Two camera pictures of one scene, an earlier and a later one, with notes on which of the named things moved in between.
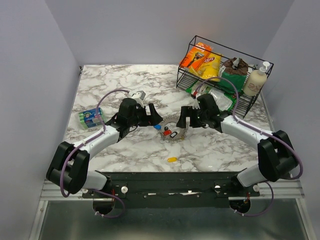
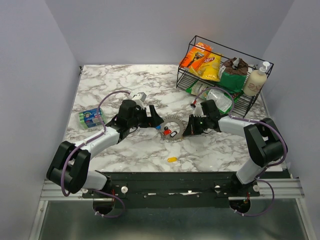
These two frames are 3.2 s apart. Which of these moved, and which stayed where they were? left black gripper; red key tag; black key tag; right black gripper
Moved: right black gripper
Stayed: left black gripper; red key tag; black key tag
